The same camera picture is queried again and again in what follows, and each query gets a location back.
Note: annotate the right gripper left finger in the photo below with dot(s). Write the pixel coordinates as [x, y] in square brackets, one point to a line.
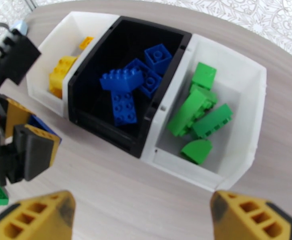
[43, 219]

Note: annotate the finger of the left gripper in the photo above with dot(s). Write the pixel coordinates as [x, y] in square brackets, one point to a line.
[35, 151]
[16, 114]

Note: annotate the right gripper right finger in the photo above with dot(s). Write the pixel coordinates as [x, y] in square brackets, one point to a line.
[238, 221]

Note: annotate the blue lego brick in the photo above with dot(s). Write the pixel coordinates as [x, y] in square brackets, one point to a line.
[149, 83]
[158, 58]
[124, 109]
[39, 123]
[122, 80]

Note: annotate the yellow lego brick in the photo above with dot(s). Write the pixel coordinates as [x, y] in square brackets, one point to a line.
[65, 64]
[57, 85]
[86, 42]

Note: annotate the narrow green lego brick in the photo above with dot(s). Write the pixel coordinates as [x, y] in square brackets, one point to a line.
[213, 120]

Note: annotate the large green lego brick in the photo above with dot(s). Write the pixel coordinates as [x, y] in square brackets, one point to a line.
[189, 113]

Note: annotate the black plastic bin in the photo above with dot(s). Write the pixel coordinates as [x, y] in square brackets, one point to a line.
[95, 101]

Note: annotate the small light blue container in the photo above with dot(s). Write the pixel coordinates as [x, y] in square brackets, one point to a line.
[20, 26]

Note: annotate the white plastic bin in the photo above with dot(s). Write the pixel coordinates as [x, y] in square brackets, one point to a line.
[241, 109]
[68, 29]

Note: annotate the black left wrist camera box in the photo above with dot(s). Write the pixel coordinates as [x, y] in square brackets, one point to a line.
[20, 56]

